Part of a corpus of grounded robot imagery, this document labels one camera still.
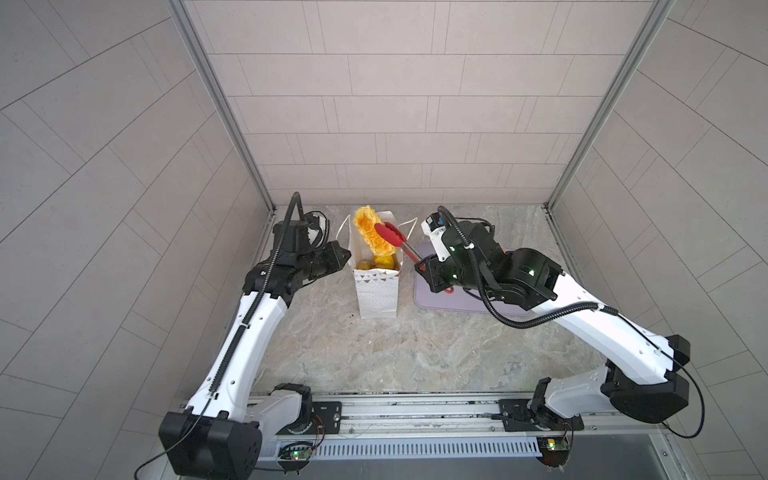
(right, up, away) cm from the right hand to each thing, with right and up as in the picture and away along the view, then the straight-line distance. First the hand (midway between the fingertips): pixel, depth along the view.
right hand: (416, 269), depth 63 cm
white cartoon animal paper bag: (-10, -7, +12) cm, 17 cm away
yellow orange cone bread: (-8, -1, +24) cm, 25 cm away
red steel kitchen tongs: (-5, +7, +3) cm, 9 cm away
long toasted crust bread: (-12, +11, +8) cm, 18 cm away
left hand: (-14, +4, +9) cm, 17 cm away
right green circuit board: (+32, -43, +5) cm, 54 cm away
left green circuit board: (-26, -40, +1) cm, 48 cm away
